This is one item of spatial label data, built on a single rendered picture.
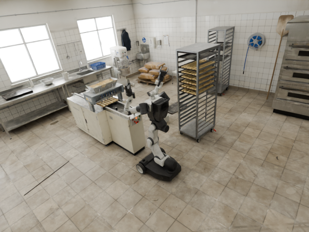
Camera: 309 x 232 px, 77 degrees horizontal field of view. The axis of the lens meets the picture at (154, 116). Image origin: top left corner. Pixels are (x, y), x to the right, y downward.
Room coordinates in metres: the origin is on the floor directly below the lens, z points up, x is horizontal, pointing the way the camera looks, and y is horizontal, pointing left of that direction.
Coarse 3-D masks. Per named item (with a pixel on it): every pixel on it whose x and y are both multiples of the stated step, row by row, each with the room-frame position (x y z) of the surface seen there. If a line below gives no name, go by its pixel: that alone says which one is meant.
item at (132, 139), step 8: (120, 112) 3.24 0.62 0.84; (112, 120) 3.29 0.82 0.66; (120, 120) 3.08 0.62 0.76; (128, 120) 2.94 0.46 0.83; (112, 128) 3.34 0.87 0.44; (120, 128) 3.12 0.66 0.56; (128, 128) 2.94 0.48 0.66; (136, 128) 3.03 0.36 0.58; (112, 136) 3.40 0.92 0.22; (120, 136) 3.16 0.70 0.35; (128, 136) 2.97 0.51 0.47; (136, 136) 3.01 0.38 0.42; (144, 136) 3.15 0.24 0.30; (120, 144) 3.21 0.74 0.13; (128, 144) 3.01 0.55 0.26; (136, 144) 2.99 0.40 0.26; (144, 144) 3.13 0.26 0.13; (136, 152) 3.00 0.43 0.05
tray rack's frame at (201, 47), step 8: (184, 48) 3.47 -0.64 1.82; (192, 48) 3.40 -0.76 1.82; (200, 48) 3.33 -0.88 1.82; (208, 48) 3.29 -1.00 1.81; (216, 80) 3.52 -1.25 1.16; (216, 88) 3.51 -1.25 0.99; (216, 96) 3.51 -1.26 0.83; (216, 104) 3.52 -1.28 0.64; (200, 120) 3.77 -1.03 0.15; (184, 128) 3.50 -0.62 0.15; (192, 128) 3.47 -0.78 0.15; (200, 128) 3.44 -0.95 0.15; (208, 128) 3.41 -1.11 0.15; (192, 136) 3.20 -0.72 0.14; (200, 136) 3.20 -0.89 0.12
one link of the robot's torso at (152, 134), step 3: (150, 126) 2.49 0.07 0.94; (153, 126) 2.44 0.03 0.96; (150, 129) 2.49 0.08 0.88; (153, 129) 2.45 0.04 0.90; (156, 129) 2.56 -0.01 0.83; (150, 132) 2.54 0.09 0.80; (153, 132) 2.50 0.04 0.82; (156, 132) 2.56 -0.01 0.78; (150, 135) 2.56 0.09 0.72; (153, 135) 2.52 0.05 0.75; (156, 135) 2.57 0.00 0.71; (147, 138) 2.61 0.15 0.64; (150, 138) 2.55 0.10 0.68; (153, 138) 2.52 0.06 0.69; (156, 138) 2.57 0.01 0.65; (153, 141) 2.52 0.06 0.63; (156, 141) 2.56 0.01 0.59; (153, 144) 2.52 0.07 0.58
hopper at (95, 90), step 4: (100, 80) 3.80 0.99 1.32; (104, 80) 3.85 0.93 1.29; (116, 80) 3.73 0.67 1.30; (88, 84) 3.61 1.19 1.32; (92, 84) 3.66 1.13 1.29; (104, 84) 3.53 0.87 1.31; (108, 84) 3.60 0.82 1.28; (112, 84) 3.68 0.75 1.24; (88, 88) 3.56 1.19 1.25; (92, 88) 3.40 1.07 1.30; (96, 88) 3.42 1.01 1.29; (100, 88) 3.49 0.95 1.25; (104, 88) 3.57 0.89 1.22; (108, 88) 3.64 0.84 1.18; (92, 92) 3.52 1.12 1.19; (96, 92) 3.45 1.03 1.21
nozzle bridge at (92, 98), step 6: (120, 84) 3.81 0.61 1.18; (108, 90) 3.55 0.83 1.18; (114, 90) 3.73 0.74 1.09; (120, 90) 3.79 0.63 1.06; (84, 96) 3.51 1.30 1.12; (90, 96) 3.34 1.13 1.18; (96, 96) 3.35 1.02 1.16; (102, 96) 3.53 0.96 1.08; (108, 96) 3.57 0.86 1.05; (120, 96) 3.84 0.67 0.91; (90, 102) 3.38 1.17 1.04; (96, 102) 3.37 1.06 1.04; (90, 108) 3.43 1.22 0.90
